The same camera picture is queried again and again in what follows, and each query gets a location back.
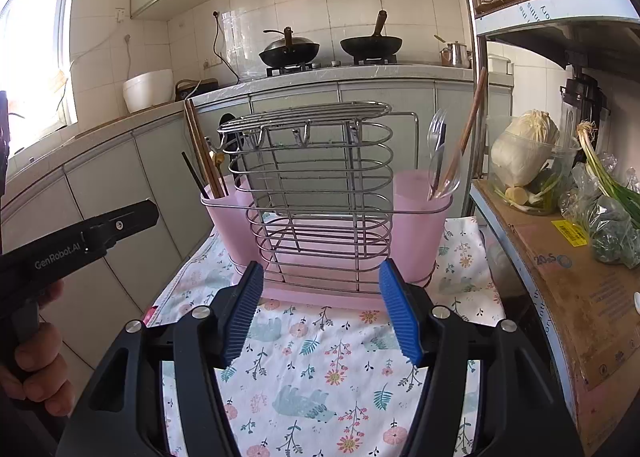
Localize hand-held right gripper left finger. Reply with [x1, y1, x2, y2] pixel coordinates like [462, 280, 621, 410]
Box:
[70, 261, 265, 457]

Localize pink wire utensil rack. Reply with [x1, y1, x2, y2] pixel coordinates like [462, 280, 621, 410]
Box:
[200, 101, 455, 310]

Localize window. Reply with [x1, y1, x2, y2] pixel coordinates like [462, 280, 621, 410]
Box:
[0, 0, 83, 152]

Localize napa cabbage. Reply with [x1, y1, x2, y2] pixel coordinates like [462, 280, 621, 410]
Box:
[490, 109, 561, 188]

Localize floral printed cloth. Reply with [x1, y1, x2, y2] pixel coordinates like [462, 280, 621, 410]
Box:
[142, 217, 506, 457]

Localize green onions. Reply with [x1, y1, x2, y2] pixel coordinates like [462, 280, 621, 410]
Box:
[575, 122, 640, 228]

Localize plastic bags of greens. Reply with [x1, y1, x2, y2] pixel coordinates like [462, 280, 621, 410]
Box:
[560, 152, 640, 265]

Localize metal kettle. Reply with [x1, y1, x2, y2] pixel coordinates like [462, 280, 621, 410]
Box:
[440, 41, 473, 68]

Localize clear plastic fork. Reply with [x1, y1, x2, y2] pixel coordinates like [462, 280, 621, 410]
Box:
[427, 108, 449, 198]

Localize clear plastic bowl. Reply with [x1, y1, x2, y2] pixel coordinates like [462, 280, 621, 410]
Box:
[487, 129, 581, 215]

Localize black chopstick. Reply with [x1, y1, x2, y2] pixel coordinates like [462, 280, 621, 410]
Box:
[181, 152, 210, 198]

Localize person's left hand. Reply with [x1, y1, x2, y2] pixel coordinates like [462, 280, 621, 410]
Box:
[0, 282, 77, 418]

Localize black blender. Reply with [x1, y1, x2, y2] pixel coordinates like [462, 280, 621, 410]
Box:
[560, 52, 613, 138]

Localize white pot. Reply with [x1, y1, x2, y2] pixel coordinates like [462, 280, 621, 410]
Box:
[122, 69, 176, 114]

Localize cardboard box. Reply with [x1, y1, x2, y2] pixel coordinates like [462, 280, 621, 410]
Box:
[472, 179, 640, 433]

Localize white container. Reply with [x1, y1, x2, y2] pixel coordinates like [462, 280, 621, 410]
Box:
[487, 54, 515, 75]

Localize metal shelf rack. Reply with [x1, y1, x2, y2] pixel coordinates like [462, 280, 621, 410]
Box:
[450, 0, 640, 172]

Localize gas stove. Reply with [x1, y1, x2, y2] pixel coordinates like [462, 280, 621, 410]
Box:
[265, 54, 398, 78]

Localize clear plastic splash guard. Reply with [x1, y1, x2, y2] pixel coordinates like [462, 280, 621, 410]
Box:
[220, 7, 281, 82]

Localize clear plastic spoon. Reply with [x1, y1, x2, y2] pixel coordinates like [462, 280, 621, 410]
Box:
[431, 152, 463, 201]

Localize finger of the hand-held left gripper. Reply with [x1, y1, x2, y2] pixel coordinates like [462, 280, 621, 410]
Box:
[79, 199, 160, 252]

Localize kitchen counter cabinets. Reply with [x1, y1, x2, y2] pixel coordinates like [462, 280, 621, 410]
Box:
[0, 64, 516, 388]

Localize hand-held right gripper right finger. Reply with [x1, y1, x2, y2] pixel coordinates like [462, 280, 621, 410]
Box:
[378, 259, 586, 457]

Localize black wok with lid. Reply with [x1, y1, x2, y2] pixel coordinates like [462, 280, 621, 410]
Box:
[258, 27, 321, 68]

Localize black wall cable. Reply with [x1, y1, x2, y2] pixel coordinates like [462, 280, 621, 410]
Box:
[212, 12, 241, 85]

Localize black spoon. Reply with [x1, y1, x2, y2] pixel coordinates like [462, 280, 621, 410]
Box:
[220, 112, 238, 150]

